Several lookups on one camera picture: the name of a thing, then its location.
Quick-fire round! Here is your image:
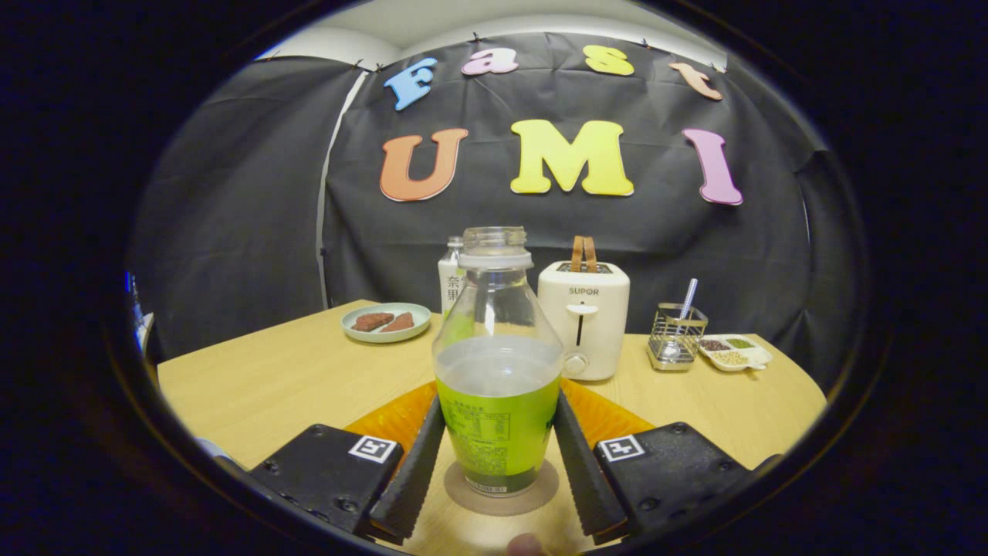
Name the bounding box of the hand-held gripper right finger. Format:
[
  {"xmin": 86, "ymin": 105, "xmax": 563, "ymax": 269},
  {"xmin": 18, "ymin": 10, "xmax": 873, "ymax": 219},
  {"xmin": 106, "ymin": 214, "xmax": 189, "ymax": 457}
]
[{"xmin": 552, "ymin": 381, "xmax": 753, "ymax": 545}]

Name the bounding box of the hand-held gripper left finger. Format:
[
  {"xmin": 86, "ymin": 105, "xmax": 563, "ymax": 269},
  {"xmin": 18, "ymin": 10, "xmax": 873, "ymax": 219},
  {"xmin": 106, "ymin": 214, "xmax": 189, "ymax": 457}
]
[{"xmin": 249, "ymin": 381, "xmax": 447, "ymax": 545}]

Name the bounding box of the round brown coaster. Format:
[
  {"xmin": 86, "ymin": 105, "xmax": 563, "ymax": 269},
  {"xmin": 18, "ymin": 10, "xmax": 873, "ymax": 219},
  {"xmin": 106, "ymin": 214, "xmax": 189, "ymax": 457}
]
[{"xmin": 443, "ymin": 459, "xmax": 560, "ymax": 517}]

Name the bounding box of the green label juice bottle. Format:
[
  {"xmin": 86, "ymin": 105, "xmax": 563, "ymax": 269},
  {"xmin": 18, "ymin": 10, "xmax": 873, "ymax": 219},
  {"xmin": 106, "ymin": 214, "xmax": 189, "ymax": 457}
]
[{"xmin": 432, "ymin": 226, "xmax": 566, "ymax": 497}]

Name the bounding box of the capped green juice bottle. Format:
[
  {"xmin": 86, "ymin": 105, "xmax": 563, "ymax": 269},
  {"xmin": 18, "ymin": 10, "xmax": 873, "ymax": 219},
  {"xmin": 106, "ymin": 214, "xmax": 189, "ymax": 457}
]
[{"xmin": 438, "ymin": 236, "xmax": 468, "ymax": 319}]

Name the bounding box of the cream toaster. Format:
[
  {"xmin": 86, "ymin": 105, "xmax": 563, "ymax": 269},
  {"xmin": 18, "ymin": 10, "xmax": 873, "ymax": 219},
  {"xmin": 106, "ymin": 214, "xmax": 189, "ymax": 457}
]
[{"xmin": 537, "ymin": 260, "xmax": 631, "ymax": 381}]

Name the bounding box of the wooden table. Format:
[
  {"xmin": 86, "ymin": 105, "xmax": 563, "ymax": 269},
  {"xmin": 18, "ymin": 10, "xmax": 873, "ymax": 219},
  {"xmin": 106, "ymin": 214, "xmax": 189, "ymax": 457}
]
[{"xmin": 157, "ymin": 300, "xmax": 828, "ymax": 556}]

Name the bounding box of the pale green plate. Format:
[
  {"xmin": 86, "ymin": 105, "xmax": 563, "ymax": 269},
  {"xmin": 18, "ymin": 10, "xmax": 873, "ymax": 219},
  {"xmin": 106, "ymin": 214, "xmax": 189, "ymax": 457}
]
[{"xmin": 341, "ymin": 302, "xmax": 433, "ymax": 344}]

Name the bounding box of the white divided bean dish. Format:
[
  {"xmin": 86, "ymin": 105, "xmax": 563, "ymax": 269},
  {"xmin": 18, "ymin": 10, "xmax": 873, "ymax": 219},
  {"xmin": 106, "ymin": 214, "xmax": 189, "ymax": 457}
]
[{"xmin": 697, "ymin": 334, "xmax": 773, "ymax": 373}]

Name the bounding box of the metal spoon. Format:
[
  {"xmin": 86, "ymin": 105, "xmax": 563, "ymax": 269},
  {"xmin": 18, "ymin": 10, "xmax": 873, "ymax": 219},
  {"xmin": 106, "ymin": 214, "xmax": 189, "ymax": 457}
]
[{"xmin": 662, "ymin": 278, "xmax": 699, "ymax": 364}]

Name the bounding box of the metal wire basket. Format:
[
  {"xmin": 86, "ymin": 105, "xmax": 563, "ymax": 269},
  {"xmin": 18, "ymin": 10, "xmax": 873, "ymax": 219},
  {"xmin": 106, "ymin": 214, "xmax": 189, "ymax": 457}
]
[{"xmin": 647, "ymin": 303, "xmax": 709, "ymax": 372}]

